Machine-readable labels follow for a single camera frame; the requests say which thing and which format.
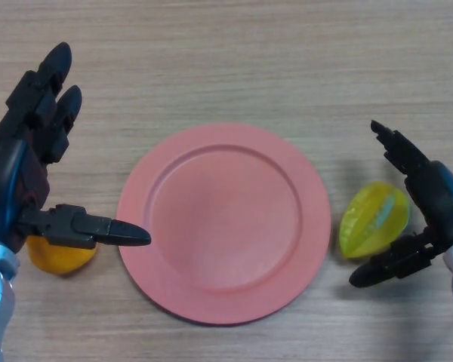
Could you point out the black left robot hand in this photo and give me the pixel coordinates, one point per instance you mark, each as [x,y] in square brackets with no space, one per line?
[7,173]

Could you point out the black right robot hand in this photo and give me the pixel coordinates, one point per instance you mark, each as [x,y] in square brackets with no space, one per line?
[438,203]

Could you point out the yellow starfruit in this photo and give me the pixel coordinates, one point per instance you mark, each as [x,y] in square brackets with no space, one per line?
[366,222]

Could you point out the pink round plate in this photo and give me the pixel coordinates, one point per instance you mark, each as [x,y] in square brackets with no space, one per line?
[222,222]

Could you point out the orange round fruit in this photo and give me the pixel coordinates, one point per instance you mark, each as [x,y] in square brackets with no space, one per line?
[60,260]

